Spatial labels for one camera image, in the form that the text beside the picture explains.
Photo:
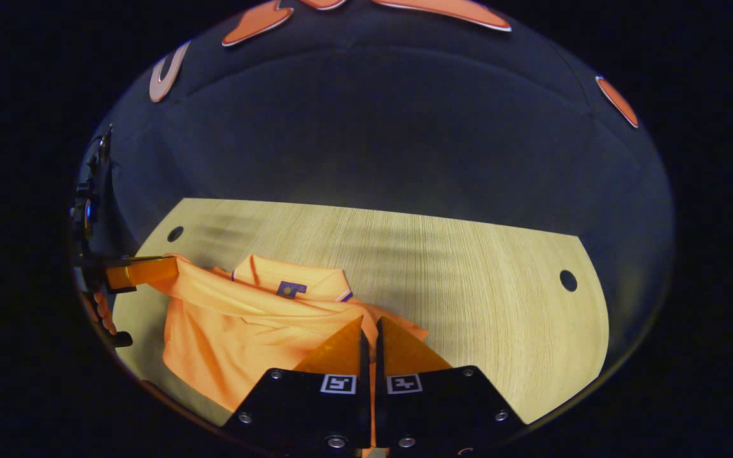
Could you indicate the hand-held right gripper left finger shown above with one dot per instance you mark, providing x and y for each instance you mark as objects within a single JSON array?
[{"x": 364, "y": 407}]

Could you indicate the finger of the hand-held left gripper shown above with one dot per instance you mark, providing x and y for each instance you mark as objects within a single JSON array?
[{"x": 144, "y": 272}]

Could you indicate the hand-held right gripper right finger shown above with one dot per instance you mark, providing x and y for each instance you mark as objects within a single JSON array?
[{"x": 383, "y": 407}]

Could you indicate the orange T-shirt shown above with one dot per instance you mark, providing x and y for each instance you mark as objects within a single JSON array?
[{"x": 226, "y": 343}]

